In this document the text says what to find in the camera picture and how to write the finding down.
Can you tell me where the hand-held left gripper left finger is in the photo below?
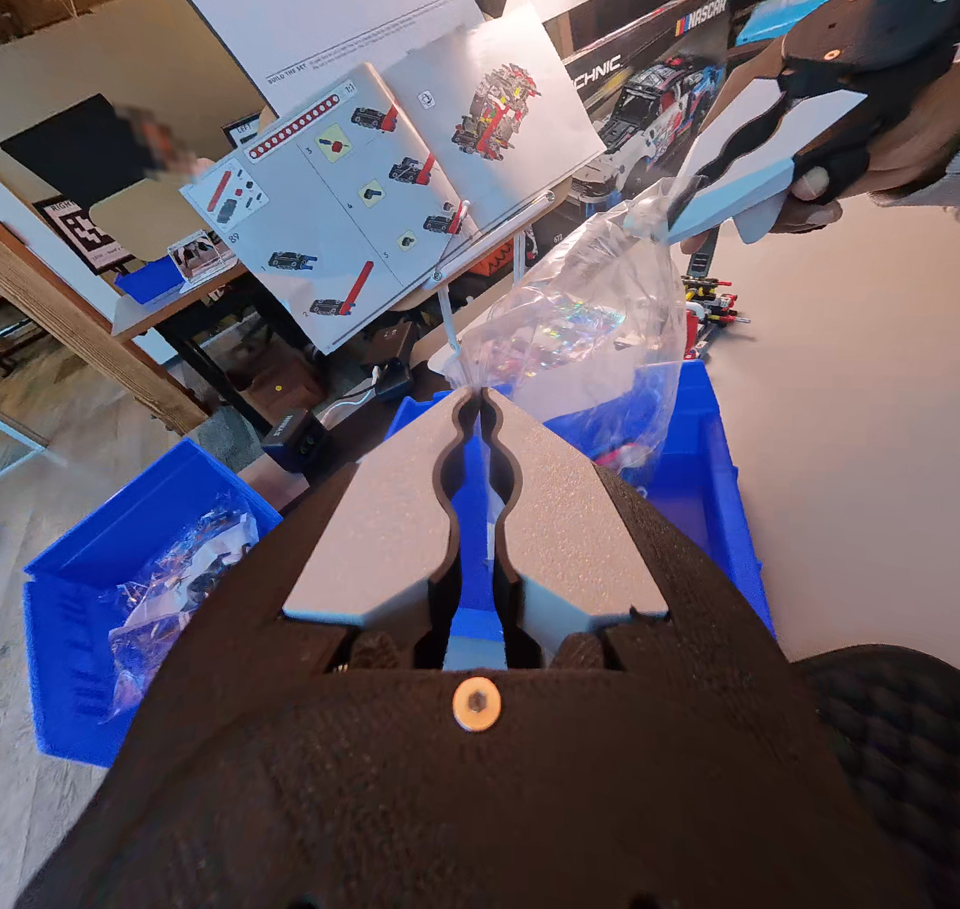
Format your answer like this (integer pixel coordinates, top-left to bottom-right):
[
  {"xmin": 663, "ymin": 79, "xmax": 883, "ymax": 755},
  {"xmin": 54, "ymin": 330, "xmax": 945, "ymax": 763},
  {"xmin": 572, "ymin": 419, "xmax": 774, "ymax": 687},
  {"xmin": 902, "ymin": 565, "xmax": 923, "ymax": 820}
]
[{"xmin": 283, "ymin": 387, "xmax": 479, "ymax": 649}]

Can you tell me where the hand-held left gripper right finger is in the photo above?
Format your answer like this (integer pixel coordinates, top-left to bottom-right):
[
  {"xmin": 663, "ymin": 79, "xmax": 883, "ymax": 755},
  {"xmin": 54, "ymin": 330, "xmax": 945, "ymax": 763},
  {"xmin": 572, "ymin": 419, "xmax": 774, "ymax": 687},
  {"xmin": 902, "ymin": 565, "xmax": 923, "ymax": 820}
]
[{"xmin": 480, "ymin": 387, "xmax": 670, "ymax": 666}]

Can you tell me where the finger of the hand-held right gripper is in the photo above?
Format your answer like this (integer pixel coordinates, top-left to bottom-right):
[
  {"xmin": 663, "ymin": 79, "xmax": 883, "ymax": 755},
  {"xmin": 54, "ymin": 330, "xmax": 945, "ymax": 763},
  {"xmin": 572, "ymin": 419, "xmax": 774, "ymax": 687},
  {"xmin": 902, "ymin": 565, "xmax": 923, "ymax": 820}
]
[
  {"xmin": 669, "ymin": 76, "xmax": 786, "ymax": 203},
  {"xmin": 662, "ymin": 88, "xmax": 871, "ymax": 248}
]

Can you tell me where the lego car chassis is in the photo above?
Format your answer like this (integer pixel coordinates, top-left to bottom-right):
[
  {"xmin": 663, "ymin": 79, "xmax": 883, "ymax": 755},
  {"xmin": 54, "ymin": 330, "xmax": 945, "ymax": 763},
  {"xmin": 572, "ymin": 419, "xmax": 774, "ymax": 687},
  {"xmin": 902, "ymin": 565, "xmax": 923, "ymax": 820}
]
[{"xmin": 677, "ymin": 273, "xmax": 753, "ymax": 360}]

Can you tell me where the blue bin with white tag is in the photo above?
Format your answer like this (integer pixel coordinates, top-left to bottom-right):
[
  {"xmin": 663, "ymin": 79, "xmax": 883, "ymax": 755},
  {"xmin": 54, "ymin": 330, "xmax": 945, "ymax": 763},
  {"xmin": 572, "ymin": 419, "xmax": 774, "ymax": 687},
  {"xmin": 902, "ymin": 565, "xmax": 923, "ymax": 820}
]
[{"xmin": 384, "ymin": 358, "xmax": 779, "ymax": 642}]

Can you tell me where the clear bag of lego parts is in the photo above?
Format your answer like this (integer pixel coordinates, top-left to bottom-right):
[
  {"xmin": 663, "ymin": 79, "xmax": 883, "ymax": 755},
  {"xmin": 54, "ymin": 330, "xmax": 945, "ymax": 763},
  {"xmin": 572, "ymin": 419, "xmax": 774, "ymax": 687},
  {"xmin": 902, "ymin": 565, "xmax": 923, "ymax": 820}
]
[{"xmin": 441, "ymin": 176, "xmax": 693, "ymax": 477}]

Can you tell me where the lego instruction booklet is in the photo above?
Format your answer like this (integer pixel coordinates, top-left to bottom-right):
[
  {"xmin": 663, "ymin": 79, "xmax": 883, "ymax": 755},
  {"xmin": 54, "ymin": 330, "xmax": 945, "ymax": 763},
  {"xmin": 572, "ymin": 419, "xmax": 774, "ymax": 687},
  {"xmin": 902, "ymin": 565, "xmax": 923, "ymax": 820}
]
[{"xmin": 178, "ymin": 3, "xmax": 610, "ymax": 357}]

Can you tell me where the black lego set box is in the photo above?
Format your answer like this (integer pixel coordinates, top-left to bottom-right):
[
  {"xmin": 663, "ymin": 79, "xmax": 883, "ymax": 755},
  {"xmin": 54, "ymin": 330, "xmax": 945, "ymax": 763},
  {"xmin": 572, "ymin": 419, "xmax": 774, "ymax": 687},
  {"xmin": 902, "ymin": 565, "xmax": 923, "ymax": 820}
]
[{"xmin": 523, "ymin": 0, "xmax": 888, "ymax": 267}]

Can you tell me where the person's right hand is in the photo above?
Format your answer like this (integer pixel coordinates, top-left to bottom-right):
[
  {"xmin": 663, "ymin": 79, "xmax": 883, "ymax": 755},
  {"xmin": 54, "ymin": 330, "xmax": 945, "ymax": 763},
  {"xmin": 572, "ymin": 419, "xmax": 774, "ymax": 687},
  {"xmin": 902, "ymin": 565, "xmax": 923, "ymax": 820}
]
[{"xmin": 778, "ymin": 61, "xmax": 960, "ymax": 235}]

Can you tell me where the black power bank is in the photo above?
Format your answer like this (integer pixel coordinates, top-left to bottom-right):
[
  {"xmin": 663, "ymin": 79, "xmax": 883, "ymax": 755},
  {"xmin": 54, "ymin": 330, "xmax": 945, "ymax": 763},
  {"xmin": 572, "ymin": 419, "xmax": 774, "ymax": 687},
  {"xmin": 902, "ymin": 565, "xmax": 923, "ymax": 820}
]
[{"xmin": 261, "ymin": 408, "xmax": 329, "ymax": 473}]

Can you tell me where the black power adapter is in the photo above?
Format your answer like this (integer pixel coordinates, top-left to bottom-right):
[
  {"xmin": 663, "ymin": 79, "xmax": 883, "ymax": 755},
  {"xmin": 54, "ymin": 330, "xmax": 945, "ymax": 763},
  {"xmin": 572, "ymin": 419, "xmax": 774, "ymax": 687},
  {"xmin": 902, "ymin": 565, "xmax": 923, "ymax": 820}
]
[{"xmin": 373, "ymin": 360, "xmax": 415, "ymax": 402}]

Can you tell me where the brown cardboard box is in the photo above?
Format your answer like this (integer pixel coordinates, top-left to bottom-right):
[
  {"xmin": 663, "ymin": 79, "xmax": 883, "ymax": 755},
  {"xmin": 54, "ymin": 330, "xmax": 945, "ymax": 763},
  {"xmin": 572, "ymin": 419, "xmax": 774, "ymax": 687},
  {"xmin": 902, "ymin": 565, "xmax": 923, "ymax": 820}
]
[{"xmin": 223, "ymin": 322, "xmax": 423, "ymax": 417}]

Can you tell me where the clear plastic wrap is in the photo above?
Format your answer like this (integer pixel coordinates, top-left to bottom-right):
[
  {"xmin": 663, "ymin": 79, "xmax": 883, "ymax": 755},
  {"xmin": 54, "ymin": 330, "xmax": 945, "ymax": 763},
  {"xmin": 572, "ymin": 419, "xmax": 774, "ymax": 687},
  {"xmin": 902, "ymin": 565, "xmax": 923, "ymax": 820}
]
[{"xmin": 107, "ymin": 495, "xmax": 261, "ymax": 724}]

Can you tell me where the metal rod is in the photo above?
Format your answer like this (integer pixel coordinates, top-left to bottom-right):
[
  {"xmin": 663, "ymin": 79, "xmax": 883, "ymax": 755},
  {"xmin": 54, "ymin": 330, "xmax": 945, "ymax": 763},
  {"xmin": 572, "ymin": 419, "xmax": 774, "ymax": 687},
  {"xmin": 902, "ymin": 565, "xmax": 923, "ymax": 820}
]
[{"xmin": 437, "ymin": 285, "xmax": 464, "ymax": 357}]

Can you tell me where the large blue plastic bin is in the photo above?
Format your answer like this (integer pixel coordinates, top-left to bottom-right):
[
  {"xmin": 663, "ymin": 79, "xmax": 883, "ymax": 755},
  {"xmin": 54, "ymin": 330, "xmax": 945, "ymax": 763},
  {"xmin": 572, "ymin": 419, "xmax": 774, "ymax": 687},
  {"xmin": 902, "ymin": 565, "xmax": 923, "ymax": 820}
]
[{"xmin": 21, "ymin": 438, "xmax": 286, "ymax": 769}]

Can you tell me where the brown edged desk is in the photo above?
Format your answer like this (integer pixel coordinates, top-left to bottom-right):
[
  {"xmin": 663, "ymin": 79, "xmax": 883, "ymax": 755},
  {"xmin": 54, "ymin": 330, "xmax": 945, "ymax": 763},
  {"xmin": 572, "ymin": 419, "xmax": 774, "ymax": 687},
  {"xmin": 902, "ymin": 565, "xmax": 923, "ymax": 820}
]
[{"xmin": 111, "ymin": 255, "xmax": 295, "ymax": 432}]

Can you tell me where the clear acrylic stand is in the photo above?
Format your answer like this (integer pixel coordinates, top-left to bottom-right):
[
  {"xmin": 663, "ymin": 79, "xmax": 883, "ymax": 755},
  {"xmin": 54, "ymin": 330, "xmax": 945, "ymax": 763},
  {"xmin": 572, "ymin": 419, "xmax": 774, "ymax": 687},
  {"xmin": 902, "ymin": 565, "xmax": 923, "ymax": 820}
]
[{"xmin": 167, "ymin": 228, "xmax": 231, "ymax": 285}]

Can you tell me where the black padded chair armrest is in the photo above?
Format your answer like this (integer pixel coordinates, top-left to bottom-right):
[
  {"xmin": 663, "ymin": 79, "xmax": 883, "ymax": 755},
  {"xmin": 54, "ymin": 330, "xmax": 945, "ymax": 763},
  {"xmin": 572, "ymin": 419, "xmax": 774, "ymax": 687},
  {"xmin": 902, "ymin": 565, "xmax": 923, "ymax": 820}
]
[{"xmin": 793, "ymin": 645, "xmax": 960, "ymax": 909}]

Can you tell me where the white printed task sheet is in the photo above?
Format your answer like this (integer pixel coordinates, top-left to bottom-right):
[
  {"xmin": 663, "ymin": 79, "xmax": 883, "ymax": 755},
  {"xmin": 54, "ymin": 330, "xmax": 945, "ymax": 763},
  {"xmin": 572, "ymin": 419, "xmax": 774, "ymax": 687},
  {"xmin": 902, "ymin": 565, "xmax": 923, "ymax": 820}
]
[{"xmin": 144, "ymin": 0, "xmax": 490, "ymax": 120}]

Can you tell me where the white charging cable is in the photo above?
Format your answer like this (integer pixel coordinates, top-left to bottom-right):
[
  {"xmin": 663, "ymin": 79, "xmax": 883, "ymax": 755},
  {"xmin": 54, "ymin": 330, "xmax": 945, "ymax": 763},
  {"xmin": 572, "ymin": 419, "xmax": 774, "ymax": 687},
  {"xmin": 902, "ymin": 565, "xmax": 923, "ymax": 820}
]
[{"xmin": 321, "ymin": 386, "xmax": 378, "ymax": 428}]

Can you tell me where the wooden post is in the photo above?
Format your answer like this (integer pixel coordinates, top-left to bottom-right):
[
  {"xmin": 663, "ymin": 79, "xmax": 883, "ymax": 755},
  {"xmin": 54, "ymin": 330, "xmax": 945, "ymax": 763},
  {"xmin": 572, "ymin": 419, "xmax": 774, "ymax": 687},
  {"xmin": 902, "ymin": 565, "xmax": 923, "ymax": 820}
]
[{"xmin": 0, "ymin": 225, "xmax": 213, "ymax": 439}]

